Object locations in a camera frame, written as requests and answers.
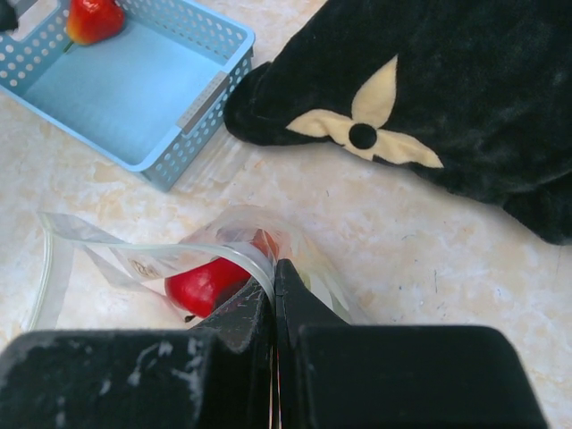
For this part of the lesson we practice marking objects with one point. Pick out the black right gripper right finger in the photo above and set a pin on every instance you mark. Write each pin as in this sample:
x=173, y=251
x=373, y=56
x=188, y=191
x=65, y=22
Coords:
x=333, y=374

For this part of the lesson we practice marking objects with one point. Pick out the light blue plastic basket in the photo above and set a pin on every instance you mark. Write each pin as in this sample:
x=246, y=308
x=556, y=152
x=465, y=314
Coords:
x=149, y=99

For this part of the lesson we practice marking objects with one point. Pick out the red yellow toy pepper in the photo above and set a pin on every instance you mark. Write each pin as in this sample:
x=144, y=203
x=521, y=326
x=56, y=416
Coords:
x=92, y=21

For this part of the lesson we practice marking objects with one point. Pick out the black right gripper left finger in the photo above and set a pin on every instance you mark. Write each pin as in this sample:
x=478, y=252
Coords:
x=216, y=374

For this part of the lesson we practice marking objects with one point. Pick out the red toy apple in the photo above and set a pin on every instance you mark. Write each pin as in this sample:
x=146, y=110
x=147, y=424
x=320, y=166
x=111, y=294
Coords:
x=203, y=289

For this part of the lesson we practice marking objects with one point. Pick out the black pillow with cream flowers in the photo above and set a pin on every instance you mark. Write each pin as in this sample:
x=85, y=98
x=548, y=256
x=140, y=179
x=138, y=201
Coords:
x=473, y=96

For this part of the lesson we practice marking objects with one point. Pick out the clear dotted zip top bag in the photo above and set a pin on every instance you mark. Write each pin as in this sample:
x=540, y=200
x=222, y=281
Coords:
x=134, y=267

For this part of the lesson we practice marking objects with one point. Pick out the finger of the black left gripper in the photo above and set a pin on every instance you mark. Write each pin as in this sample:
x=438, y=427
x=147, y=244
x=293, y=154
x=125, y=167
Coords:
x=8, y=17

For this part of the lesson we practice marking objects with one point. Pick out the orange toy orange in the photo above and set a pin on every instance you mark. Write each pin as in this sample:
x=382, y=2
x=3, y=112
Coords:
x=265, y=243

